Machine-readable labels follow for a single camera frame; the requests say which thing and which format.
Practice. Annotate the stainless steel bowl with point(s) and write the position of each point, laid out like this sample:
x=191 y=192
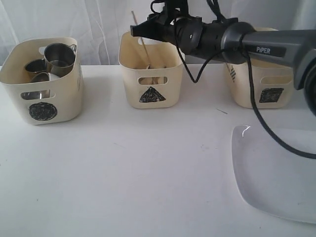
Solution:
x=39 y=78

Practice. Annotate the cream bin with black triangle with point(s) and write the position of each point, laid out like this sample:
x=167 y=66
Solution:
x=167 y=65

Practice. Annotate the white ceramic bowl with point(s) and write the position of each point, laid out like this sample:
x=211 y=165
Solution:
x=53 y=77

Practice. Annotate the cream bin with black square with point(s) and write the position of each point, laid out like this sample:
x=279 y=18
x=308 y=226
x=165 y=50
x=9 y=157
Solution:
x=273 y=84

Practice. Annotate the stainless steel spoon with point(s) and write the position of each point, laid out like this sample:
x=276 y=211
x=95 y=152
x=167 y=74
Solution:
x=155 y=80

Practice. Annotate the white square plate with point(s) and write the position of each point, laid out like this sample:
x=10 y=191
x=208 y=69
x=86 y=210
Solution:
x=272 y=179

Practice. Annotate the cream bin with black circle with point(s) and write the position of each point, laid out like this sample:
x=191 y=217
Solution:
x=44 y=102

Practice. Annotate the stainless steel mug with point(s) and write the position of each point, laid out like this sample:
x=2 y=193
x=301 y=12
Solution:
x=60 y=58
x=35 y=67

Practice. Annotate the white curtain backdrop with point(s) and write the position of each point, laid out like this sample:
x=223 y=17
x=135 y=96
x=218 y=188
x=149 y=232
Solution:
x=98 y=25

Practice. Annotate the brown wooden chopstick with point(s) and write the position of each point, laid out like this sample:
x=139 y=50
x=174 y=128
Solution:
x=142 y=42

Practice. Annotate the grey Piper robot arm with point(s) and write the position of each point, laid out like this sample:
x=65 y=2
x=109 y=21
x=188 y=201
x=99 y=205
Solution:
x=232 y=41

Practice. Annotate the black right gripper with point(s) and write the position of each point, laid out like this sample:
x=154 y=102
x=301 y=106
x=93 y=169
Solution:
x=160 y=25

